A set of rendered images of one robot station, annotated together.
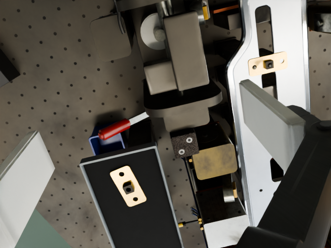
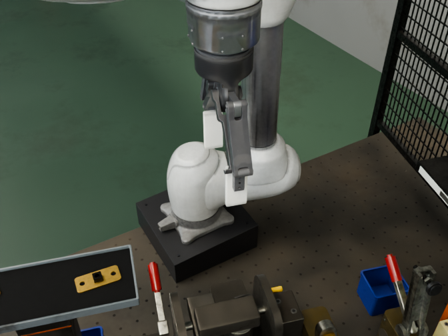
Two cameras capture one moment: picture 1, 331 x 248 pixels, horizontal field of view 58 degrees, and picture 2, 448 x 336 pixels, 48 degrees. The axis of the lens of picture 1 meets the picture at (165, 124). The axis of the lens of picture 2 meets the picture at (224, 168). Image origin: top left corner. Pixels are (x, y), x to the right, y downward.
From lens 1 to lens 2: 67 cm
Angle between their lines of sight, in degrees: 58
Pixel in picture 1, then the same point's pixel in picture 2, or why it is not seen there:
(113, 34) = (233, 294)
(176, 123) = not seen: outside the picture
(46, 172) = (209, 142)
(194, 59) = (221, 317)
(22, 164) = (219, 131)
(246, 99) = (239, 195)
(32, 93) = not seen: hidden behind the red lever
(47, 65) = (184, 307)
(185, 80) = (203, 311)
